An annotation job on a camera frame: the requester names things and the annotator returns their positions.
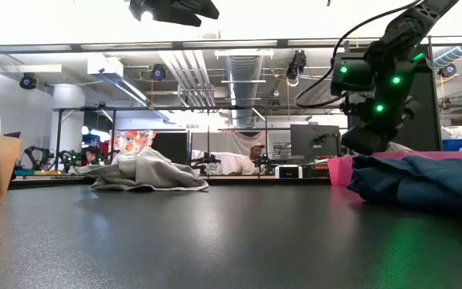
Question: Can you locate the pink plastic basket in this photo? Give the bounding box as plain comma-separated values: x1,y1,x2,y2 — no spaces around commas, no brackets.
326,150,462,188

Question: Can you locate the white ceiling box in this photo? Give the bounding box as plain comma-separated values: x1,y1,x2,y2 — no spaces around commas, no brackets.
87,55,124,78

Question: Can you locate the small black panel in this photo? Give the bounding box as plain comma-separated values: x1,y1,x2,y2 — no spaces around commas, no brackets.
152,132,189,166

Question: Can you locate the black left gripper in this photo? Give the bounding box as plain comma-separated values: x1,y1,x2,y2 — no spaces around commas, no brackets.
128,0,221,28

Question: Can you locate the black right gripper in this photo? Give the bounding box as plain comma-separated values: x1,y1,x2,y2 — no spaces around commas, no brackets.
340,123,401,157

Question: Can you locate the black metal rig frame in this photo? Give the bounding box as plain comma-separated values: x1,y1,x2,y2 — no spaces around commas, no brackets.
8,175,332,190

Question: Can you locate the navy blue towel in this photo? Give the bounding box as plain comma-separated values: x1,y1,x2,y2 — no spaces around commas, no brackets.
346,154,462,214

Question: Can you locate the floral cloth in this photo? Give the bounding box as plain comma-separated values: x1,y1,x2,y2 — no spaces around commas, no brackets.
112,130,158,156

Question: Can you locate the white towel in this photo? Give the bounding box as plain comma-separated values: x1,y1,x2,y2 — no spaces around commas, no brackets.
387,140,415,154

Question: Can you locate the grey computer monitor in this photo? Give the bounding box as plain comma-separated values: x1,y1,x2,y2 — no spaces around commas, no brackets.
290,124,341,162

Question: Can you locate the grey towel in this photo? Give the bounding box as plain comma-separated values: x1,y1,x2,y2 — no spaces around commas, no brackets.
76,147,210,192

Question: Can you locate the silver flexible duct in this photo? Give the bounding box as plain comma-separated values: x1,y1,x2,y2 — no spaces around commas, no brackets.
433,27,462,68

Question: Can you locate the person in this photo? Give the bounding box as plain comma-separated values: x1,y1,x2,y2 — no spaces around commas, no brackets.
237,142,270,176
80,144,104,166

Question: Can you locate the silver ceiling duct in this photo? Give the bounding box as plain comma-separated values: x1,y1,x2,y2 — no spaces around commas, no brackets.
225,55,264,128

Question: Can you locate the black ceiling camera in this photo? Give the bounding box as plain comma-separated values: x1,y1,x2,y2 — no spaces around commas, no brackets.
438,63,457,79
150,63,168,82
18,72,39,91
286,50,308,88

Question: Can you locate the small white device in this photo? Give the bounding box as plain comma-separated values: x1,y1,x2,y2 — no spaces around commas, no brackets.
274,164,303,180

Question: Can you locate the grey draped cloth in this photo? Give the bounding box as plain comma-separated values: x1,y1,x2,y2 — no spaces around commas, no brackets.
190,130,268,176

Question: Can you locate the blue bin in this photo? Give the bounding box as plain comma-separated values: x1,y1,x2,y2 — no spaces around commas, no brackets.
442,138,462,153

